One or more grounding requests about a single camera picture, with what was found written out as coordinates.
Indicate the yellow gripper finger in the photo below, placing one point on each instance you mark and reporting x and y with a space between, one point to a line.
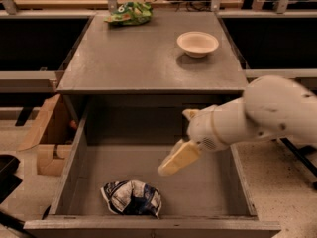
190 113
181 155

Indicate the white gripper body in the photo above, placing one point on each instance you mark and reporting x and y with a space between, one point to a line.
202 129

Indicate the blue chip bag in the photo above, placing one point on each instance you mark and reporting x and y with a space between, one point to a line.
132 197

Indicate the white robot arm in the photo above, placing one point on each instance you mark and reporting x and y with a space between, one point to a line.
270 106

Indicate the open grey top drawer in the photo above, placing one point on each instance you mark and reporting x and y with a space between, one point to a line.
208 199

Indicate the green chip bag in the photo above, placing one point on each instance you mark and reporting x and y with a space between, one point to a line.
131 14

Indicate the white paper bowl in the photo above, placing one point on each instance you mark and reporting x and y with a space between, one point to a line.
197 44

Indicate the grey cabinet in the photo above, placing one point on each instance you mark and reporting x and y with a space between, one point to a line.
137 77

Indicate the black stand leg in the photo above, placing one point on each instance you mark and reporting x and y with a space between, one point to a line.
301 154

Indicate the cardboard box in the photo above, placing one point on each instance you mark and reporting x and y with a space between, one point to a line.
51 136

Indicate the black object at left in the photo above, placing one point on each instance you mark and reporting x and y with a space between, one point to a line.
8 180

